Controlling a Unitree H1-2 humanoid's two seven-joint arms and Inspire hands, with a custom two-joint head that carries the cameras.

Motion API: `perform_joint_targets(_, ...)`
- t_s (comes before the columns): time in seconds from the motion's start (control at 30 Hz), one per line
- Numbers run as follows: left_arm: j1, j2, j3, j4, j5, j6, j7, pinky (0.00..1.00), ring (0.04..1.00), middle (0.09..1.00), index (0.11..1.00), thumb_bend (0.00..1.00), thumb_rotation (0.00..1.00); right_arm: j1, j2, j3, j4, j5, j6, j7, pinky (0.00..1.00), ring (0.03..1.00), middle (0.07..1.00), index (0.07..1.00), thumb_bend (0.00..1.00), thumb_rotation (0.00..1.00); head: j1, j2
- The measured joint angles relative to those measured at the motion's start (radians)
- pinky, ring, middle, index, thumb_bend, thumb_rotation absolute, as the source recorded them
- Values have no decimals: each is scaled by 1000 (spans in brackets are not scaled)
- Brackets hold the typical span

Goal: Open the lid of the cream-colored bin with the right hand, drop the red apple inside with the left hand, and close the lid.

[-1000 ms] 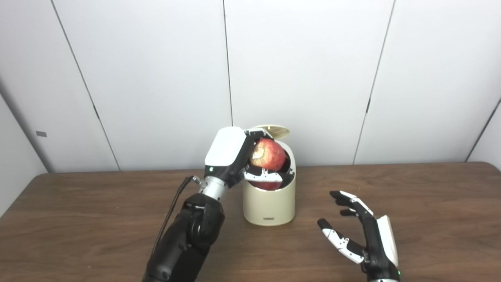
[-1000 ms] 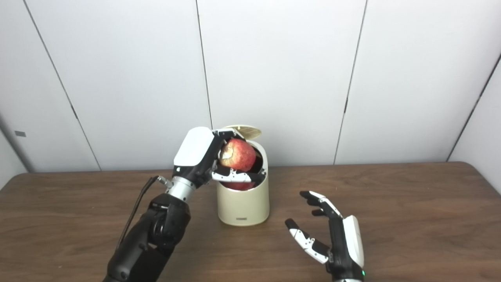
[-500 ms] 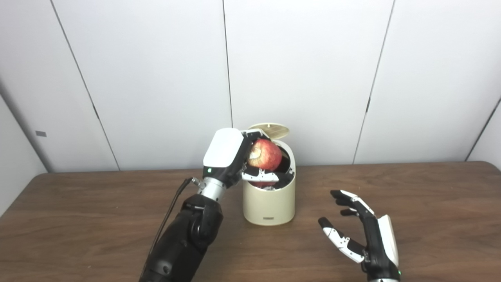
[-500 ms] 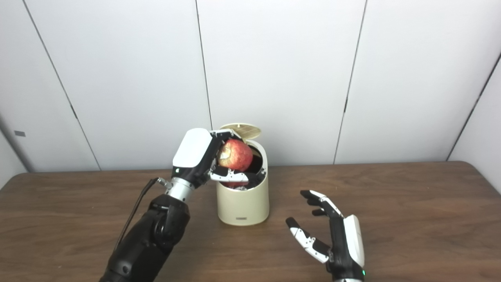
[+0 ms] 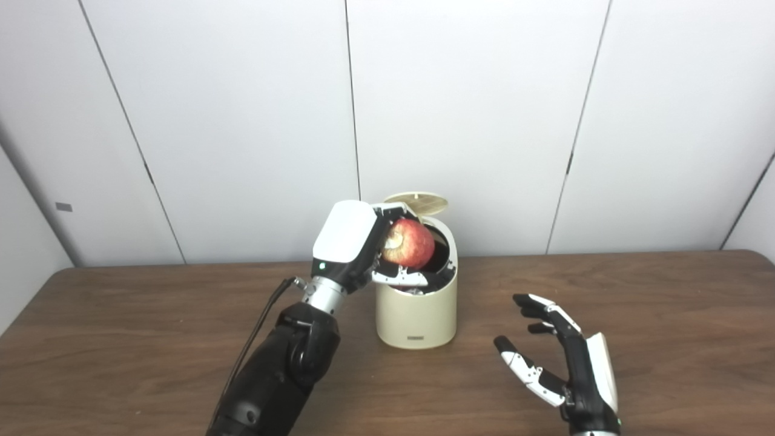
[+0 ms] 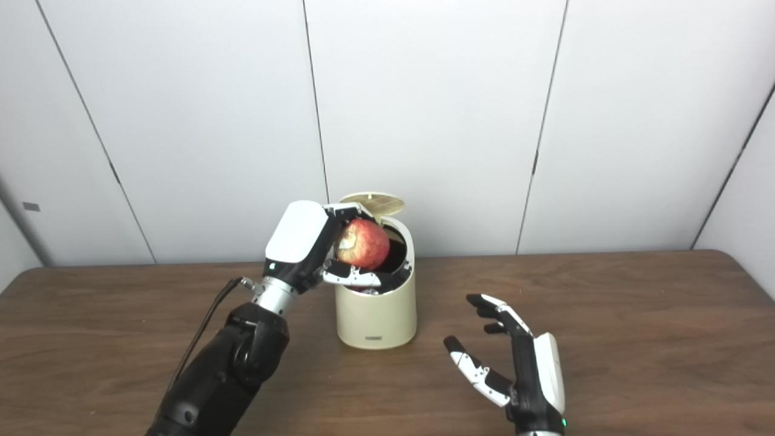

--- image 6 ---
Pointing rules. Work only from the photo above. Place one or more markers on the red apple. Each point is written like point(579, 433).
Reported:
point(366, 242)

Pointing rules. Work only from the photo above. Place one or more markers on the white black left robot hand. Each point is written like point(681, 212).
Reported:
point(296, 233)

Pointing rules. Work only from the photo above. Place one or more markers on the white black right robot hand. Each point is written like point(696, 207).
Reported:
point(533, 387)

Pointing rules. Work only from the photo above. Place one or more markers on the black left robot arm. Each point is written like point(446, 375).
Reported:
point(230, 369)

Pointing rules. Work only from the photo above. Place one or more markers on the cream round bin lid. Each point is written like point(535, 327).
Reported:
point(378, 203)

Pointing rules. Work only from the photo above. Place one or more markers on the cream-colored bin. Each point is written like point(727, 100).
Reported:
point(375, 318)

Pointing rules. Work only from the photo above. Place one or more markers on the black bin liner bag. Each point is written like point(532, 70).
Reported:
point(398, 248)

